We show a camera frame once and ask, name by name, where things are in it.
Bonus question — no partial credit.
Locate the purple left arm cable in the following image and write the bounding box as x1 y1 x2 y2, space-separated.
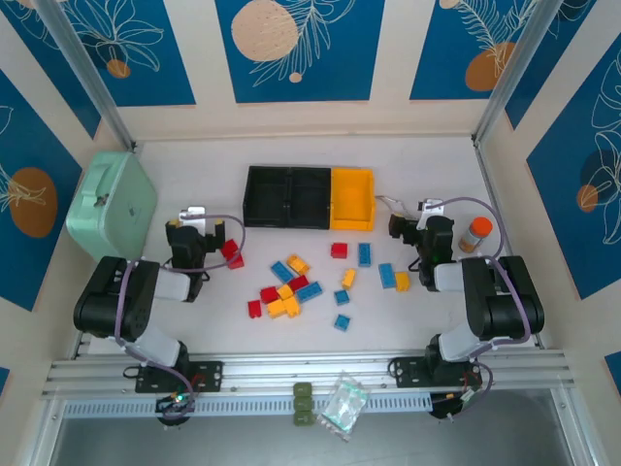
114 213 246 418

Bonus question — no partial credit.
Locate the aluminium side rail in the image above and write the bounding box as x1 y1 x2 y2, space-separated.
72 315 96 360
473 138 544 350

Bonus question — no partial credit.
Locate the grey slotted cable duct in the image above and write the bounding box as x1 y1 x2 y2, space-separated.
61 393 434 419

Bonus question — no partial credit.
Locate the clear plastic bag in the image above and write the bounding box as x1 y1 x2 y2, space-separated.
317 371 369 443

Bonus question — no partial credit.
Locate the yellow plastic bin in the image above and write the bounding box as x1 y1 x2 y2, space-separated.
329 166 378 233

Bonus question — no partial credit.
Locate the orange-lid bottle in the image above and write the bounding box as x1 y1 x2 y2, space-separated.
458 216 492 254

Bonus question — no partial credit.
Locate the mint green carrying case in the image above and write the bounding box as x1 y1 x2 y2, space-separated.
65 150 160 261

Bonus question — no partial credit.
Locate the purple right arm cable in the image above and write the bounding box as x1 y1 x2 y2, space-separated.
434 195 533 414

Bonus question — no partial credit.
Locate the aluminium frame post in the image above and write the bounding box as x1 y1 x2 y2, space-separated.
33 0 140 151
471 0 559 147

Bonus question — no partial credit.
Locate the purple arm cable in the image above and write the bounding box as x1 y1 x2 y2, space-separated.
434 195 533 414
114 213 246 418

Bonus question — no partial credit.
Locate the small wired circuit board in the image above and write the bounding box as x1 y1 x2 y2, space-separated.
154 392 198 428
429 390 486 422

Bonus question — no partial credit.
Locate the wide aluminium base rail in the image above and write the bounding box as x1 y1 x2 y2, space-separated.
41 347 578 400

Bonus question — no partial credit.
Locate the black plastic bin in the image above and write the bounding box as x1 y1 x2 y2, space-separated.
242 165 292 228
286 167 335 230

